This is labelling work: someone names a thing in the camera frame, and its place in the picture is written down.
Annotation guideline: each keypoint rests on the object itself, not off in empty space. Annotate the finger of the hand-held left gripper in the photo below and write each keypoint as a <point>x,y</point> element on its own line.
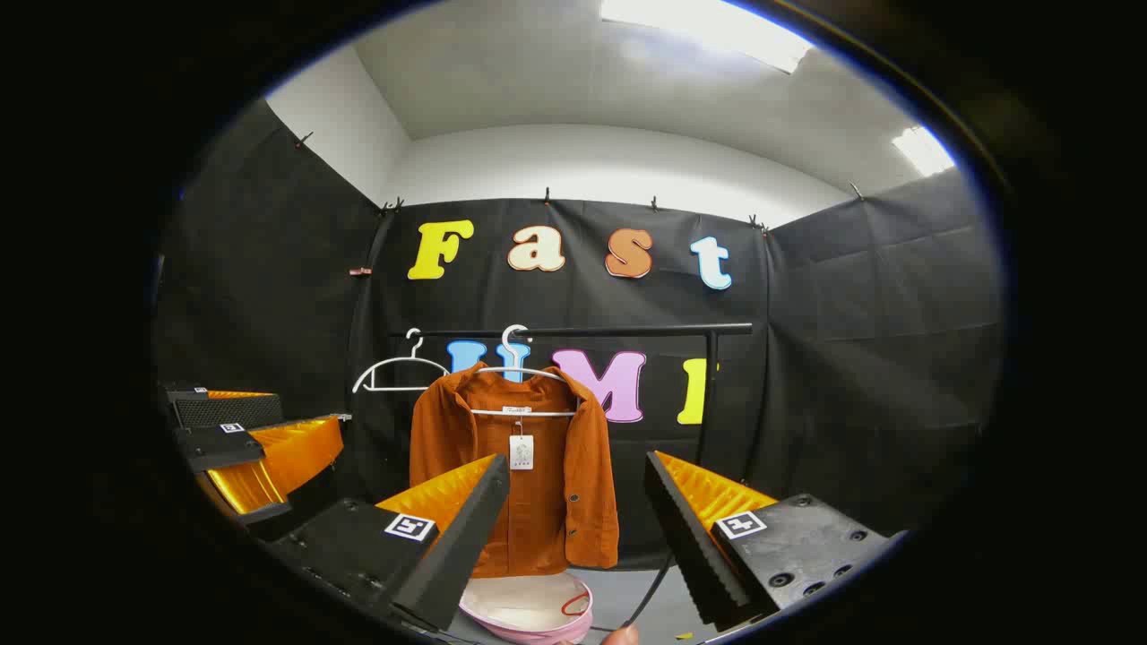
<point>287,457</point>
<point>228,412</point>

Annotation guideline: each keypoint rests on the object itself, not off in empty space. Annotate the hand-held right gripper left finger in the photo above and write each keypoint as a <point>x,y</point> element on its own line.
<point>457,546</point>

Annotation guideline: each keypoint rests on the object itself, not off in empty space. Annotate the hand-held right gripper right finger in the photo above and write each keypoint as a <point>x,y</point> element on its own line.
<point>685,537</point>

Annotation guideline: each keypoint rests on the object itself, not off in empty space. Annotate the white pink laundry hamper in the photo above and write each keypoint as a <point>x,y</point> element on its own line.
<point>520,605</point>

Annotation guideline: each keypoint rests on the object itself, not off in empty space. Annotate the white plastic hanger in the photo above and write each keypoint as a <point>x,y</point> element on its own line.
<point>551,413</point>
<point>399,389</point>

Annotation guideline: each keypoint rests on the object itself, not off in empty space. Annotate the black clothes rack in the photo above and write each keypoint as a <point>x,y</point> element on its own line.
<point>609,331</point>

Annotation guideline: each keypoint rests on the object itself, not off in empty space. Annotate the pale pink rounded object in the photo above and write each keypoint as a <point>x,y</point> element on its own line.
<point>620,637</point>

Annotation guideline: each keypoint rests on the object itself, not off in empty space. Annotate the black backdrop cloth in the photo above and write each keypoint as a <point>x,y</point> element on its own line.
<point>269,269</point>

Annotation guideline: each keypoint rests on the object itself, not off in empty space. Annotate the ceiling light panel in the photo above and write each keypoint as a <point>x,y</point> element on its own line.
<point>708,27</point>
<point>923,150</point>

